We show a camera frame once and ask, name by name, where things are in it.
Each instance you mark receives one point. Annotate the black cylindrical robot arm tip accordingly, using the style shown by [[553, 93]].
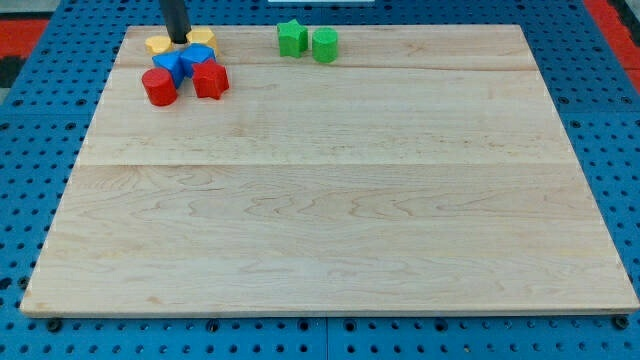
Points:
[[176, 20]]

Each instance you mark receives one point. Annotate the yellow hexagon block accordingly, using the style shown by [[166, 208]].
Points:
[[205, 36]]

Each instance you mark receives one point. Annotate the light wooden board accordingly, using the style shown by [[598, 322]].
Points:
[[425, 172]]

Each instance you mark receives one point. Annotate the green cylinder block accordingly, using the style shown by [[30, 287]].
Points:
[[325, 45]]

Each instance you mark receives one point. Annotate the green star block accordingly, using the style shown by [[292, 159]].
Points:
[[292, 38]]

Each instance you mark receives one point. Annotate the red star block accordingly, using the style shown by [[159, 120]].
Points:
[[210, 79]]

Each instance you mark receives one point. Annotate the blue cube block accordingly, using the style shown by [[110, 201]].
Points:
[[195, 54]]

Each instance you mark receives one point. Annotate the red cylinder block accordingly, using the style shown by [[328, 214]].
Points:
[[159, 87]]

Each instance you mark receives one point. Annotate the blue triangle block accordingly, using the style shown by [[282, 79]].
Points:
[[171, 61]]

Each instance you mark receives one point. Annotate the yellow heart block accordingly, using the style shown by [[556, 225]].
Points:
[[158, 44]]

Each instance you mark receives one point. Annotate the blue perforated pegboard base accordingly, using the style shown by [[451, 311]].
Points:
[[48, 110]]

